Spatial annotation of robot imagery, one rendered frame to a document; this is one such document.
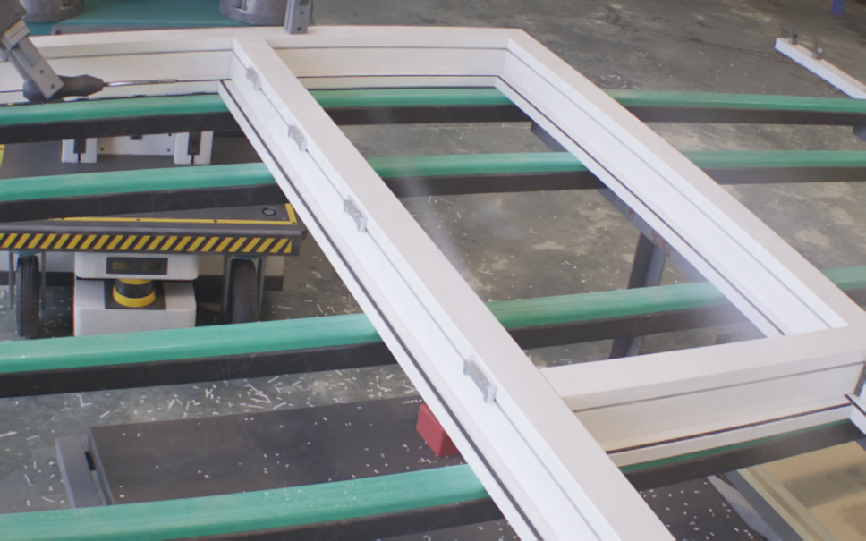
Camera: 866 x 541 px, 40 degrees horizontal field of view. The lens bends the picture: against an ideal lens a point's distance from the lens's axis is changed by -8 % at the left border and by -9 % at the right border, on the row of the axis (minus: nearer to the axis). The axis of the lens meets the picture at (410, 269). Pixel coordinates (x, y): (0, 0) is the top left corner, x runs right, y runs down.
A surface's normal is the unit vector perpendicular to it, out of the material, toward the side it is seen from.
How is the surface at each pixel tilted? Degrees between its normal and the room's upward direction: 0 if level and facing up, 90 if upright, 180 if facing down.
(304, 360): 90
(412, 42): 90
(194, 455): 0
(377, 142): 0
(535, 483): 90
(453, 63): 90
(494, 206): 0
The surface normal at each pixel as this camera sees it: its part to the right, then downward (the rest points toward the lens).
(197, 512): 0.15, -0.87
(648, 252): 0.38, 0.49
